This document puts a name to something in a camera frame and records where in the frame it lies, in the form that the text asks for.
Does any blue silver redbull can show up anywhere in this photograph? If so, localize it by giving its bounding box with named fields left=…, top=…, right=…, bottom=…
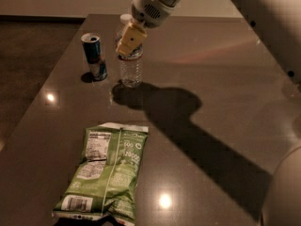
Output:
left=81, top=33, right=107, bottom=81

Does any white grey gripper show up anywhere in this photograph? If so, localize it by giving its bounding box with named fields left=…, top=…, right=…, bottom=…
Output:
left=116, top=0, right=173, bottom=56

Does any clear plastic water bottle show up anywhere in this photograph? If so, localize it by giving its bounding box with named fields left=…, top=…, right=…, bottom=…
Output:
left=115, top=14, right=143, bottom=88

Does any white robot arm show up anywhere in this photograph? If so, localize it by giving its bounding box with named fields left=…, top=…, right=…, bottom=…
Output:
left=116, top=0, right=301, bottom=226

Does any green chip bag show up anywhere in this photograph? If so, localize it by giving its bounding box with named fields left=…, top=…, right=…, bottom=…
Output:
left=53, top=122, right=149, bottom=226

